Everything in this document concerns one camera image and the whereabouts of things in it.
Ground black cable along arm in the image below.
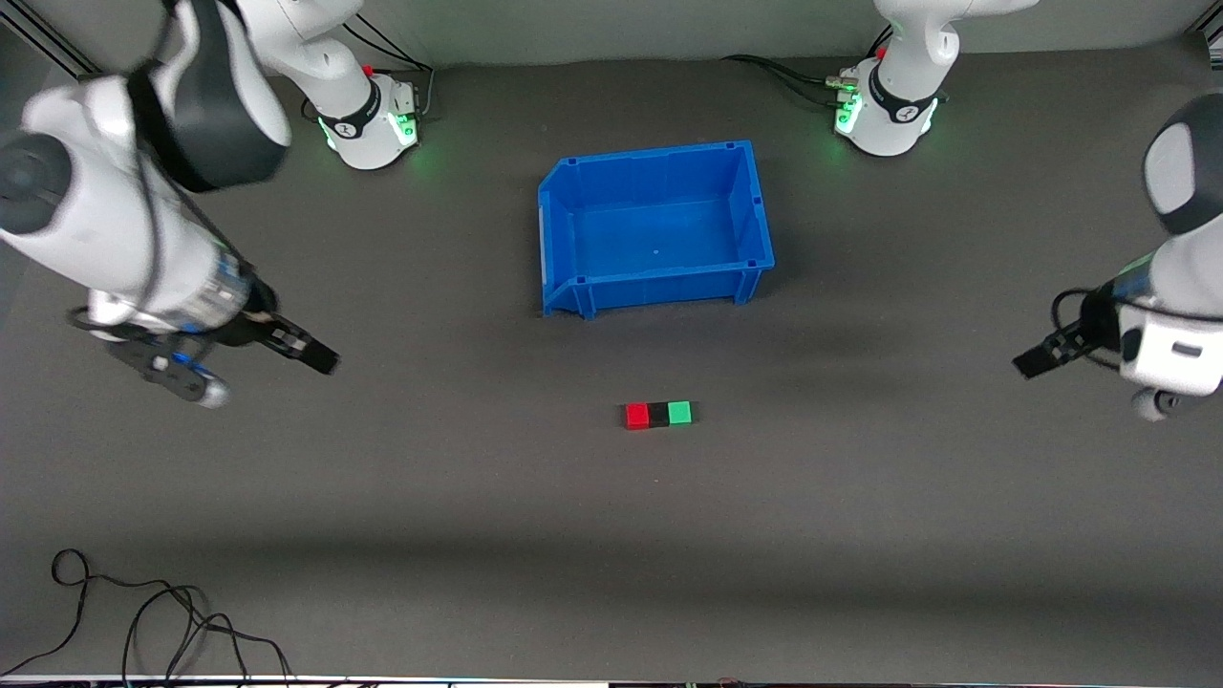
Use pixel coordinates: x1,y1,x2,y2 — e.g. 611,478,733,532
1049,287,1124,376
65,0,192,337

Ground dark grey table mat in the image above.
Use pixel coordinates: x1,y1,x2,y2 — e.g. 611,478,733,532
0,33,1223,681

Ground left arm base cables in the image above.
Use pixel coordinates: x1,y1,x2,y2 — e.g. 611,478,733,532
721,24,894,108

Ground loose thin black cable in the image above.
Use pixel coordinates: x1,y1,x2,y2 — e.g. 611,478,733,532
0,548,295,684

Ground blue plastic storage bin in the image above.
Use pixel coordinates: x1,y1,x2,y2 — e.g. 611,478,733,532
537,140,776,319

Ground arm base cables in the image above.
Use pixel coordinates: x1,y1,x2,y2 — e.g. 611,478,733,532
721,24,894,108
352,14,437,123

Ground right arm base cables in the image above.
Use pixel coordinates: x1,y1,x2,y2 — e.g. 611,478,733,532
352,14,437,123

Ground black cable along right arm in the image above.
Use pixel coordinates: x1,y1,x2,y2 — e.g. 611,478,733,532
65,0,192,337

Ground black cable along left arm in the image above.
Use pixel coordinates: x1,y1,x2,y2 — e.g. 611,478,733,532
1049,287,1124,376

